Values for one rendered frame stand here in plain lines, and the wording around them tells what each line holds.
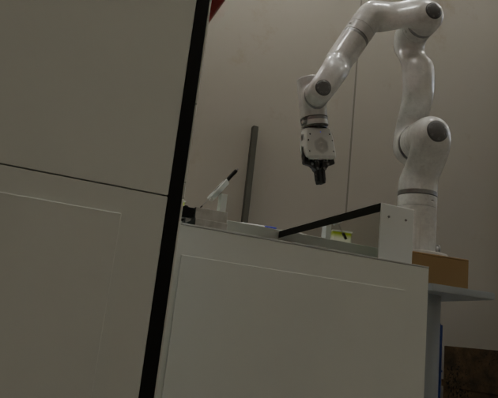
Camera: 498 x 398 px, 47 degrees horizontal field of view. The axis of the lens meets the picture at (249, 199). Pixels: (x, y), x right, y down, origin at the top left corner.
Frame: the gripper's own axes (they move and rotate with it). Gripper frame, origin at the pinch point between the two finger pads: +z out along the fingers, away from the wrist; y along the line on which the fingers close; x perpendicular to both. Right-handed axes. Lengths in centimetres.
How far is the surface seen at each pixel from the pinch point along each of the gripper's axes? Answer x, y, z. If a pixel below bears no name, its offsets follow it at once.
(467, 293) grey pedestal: -24, 29, 38
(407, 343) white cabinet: -46, -10, 46
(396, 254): -40.1, -5.6, 26.4
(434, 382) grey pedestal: -15, 21, 61
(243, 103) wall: 247, 84, -111
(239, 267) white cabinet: -46, -47, 27
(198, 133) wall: 248, 46, -85
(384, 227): -40.1, -8.0, 20.1
